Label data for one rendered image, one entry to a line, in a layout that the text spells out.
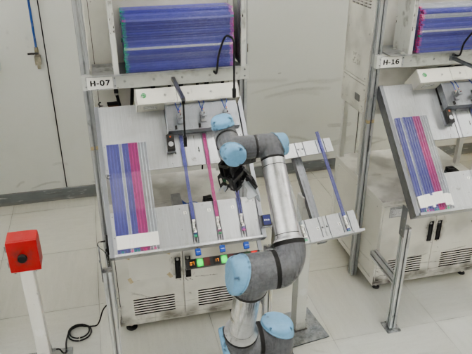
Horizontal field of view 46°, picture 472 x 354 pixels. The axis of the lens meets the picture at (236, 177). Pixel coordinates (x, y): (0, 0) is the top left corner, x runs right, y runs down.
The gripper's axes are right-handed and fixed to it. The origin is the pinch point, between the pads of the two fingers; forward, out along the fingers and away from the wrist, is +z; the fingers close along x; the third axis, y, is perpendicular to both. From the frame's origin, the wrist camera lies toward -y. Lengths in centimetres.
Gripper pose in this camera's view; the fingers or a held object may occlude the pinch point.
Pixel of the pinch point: (243, 195)
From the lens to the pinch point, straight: 202.7
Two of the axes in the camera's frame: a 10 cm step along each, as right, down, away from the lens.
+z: 1.8, 7.6, 6.2
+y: -5.2, 6.1, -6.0
